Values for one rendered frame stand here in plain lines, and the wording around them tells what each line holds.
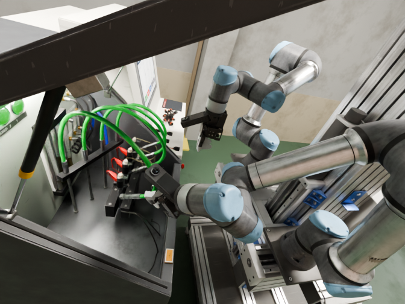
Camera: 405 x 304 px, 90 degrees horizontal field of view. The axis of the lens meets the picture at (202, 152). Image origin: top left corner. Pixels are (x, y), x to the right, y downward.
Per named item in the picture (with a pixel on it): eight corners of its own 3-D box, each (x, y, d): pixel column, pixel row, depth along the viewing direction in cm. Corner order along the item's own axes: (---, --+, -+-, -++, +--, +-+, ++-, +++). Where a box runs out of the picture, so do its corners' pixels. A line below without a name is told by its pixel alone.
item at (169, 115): (175, 128, 141) (176, 122, 137) (160, 125, 139) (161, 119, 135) (177, 113, 158) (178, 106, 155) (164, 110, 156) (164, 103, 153)
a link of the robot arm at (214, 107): (208, 101, 70) (207, 91, 76) (205, 113, 73) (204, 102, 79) (229, 105, 71) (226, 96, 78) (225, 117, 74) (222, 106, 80)
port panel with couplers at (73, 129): (76, 151, 94) (64, 87, 75) (67, 149, 93) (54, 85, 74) (87, 134, 104) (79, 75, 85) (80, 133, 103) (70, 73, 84)
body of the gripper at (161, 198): (165, 216, 60) (188, 223, 51) (148, 195, 58) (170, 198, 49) (181, 198, 65) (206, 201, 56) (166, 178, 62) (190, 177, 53)
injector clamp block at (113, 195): (128, 227, 95) (129, 208, 86) (106, 224, 94) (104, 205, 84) (143, 175, 122) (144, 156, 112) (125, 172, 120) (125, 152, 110)
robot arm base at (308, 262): (302, 232, 92) (314, 220, 86) (322, 268, 81) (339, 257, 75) (274, 234, 88) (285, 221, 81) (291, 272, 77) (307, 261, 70)
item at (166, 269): (166, 297, 82) (172, 283, 72) (155, 297, 81) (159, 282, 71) (176, 181, 129) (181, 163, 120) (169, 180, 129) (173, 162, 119)
